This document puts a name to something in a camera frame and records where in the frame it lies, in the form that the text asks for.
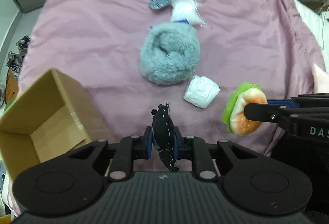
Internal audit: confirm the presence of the hamburger plush toy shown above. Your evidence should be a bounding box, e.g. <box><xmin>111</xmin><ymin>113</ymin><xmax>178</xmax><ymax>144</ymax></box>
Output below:
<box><xmin>221</xmin><ymin>82</ymin><xmax>268</xmax><ymax>136</ymax></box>

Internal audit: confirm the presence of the black lace fabric piece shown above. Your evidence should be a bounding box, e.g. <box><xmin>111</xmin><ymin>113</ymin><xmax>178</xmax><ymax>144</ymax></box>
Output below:
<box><xmin>151</xmin><ymin>104</ymin><xmax>179</xmax><ymax>172</ymax></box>

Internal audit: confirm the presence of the white tissue pack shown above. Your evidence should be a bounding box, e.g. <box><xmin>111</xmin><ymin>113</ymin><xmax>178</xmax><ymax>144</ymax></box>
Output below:
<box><xmin>183</xmin><ymin>75</ymin><xmax>220</xmax><ymax>109</ymax></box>

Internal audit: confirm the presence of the fluffy blue plush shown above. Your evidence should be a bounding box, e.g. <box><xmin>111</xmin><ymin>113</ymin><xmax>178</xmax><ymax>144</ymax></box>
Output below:
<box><xmin>139</xmin><ymin>22</ymin><xmax>201</xmax><ymax>85</ymax></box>

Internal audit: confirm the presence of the clear bag of white stuffing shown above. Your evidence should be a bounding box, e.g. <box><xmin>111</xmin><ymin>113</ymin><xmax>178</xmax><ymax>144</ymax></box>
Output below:
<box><xmin>171</xmin><ymin>0</ymin><xmax>205</xmax><ymax>26</ymax></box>

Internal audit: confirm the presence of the brown cardboard box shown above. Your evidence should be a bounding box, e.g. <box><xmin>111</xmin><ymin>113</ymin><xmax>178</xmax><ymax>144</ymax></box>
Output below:
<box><xmin>1</xmin><ymin>68</ymin><xmax>110</xmax><ymax>181</ymax></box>

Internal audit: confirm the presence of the pink bed sheet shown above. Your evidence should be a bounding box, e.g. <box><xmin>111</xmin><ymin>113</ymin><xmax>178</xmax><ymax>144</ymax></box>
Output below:
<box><xmin>19</xmin><ymin>0</ymin><xmax>324</xmax><ymax>154</ymax></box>

